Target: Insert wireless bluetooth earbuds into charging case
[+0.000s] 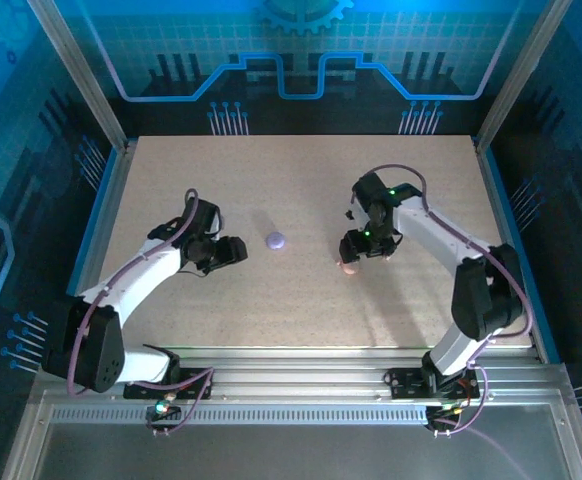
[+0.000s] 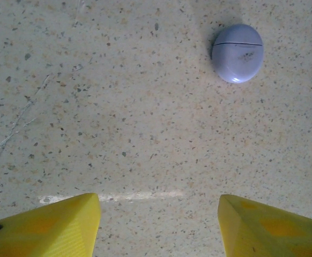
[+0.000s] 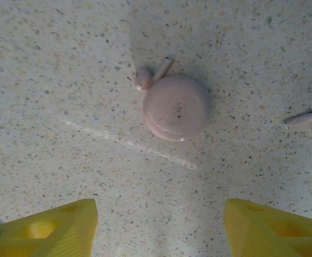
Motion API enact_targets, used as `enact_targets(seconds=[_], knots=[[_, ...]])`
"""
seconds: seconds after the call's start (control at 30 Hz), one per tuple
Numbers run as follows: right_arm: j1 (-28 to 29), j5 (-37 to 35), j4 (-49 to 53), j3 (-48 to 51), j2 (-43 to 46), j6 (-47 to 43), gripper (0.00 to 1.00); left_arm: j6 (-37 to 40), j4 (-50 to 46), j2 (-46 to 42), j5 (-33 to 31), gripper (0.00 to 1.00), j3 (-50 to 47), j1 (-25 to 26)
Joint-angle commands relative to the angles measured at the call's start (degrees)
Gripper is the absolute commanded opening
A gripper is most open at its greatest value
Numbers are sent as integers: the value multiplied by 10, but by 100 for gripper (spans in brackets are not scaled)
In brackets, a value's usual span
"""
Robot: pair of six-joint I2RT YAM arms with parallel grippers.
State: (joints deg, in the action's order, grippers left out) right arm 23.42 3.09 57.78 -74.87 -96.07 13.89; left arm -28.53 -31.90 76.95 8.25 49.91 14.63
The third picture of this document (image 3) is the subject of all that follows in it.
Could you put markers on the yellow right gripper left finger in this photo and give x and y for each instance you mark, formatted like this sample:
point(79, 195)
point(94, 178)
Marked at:
point(51, 235)

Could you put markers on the round lilac earbud charging case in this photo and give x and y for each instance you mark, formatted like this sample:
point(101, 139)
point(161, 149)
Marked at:
point(176, 107)

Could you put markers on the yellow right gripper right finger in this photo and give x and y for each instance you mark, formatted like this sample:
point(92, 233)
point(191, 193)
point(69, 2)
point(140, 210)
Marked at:
point(279, 235)

